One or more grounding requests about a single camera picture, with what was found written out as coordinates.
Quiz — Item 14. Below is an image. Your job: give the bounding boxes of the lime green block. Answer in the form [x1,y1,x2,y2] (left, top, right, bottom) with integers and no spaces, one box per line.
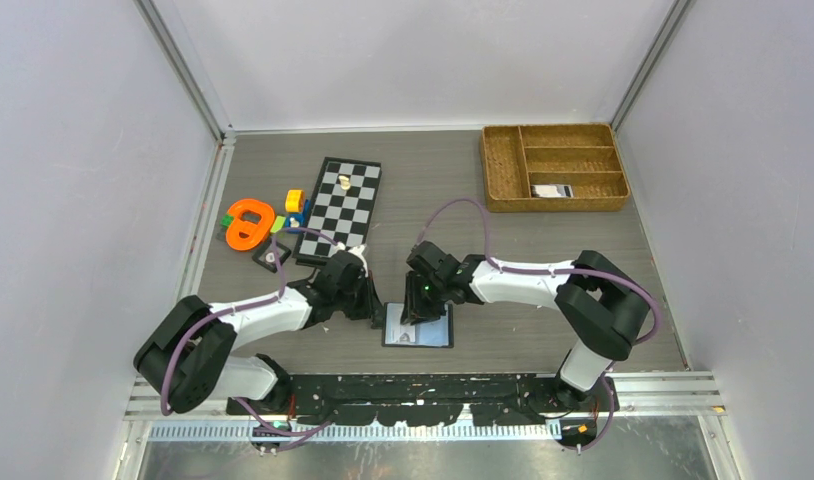
[269,215,287,234]

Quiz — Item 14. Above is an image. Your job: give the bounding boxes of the black and silver chessboard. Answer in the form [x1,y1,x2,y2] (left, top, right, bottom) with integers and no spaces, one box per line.
[293,157,382,267]

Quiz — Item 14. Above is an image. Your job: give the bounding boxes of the black leather card holder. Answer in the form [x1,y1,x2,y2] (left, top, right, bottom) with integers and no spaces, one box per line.
[381,302,455,350]

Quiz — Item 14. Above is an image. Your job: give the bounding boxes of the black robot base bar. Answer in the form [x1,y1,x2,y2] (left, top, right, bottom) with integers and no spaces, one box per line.
[227,373,619,427]

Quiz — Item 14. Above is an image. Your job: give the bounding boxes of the yellow toy brick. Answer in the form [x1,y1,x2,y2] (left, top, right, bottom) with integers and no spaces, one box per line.
[284,189,306,214]

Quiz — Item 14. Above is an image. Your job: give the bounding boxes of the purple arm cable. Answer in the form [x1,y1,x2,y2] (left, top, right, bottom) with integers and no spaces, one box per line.
[414,197,664,454]
[159,227,369,455]

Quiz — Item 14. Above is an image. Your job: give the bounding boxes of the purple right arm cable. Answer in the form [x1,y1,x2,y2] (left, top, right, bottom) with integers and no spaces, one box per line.
[414,197,664,454]

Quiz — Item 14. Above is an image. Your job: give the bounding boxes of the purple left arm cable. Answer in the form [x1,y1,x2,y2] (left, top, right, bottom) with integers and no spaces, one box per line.
[159,227,369,455]

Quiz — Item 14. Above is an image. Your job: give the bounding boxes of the woven wicker tray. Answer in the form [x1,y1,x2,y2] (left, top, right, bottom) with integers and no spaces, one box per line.
[480,123,630,213]

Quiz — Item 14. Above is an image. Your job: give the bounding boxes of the white credit card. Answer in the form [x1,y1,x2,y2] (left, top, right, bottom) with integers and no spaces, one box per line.
[387,304,441,347]

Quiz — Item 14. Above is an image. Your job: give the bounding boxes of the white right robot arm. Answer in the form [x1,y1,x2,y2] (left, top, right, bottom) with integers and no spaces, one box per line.
[404,241,662,411]

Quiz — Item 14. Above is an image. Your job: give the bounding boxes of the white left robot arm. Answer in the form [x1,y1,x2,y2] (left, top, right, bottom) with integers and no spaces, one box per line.
[133,245,382,414]

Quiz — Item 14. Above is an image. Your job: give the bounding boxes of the orange curved toy track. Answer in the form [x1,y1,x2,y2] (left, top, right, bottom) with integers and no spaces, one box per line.
[225,198,276,251]

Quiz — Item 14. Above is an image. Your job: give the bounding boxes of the blue toy brick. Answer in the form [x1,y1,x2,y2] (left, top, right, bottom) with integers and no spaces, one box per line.
[285,199,311,228]

